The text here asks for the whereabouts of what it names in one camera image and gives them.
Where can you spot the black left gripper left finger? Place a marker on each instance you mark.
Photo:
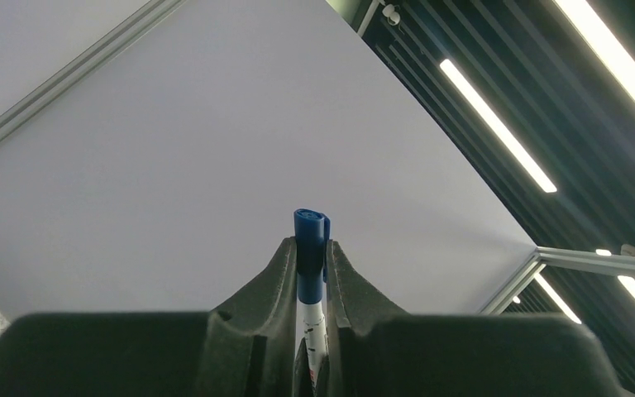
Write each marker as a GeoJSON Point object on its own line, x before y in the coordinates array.
{"type": "Point", "coordinates": [243, 347]}

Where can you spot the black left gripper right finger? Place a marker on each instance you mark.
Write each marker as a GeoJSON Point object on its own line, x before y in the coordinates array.
{"type": "Point", "coordinates": [376, 348]}

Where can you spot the blue capped whiteboard marker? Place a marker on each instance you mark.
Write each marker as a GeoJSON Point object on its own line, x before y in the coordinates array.
{"type": "Point", "coordinates": [315, 337]}

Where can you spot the blue marker cap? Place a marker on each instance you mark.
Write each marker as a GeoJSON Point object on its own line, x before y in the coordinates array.
{"type": "Point", "coordinates": [312, 231]}

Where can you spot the ceiling light strip near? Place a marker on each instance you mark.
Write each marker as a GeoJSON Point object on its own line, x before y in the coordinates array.
{"type": "Point", "coordinates": [497, 126]}

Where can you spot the ceiling light strip far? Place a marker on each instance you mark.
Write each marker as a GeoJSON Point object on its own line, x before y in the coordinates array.
{"type": "Point", "coordinates": [602, 41]}

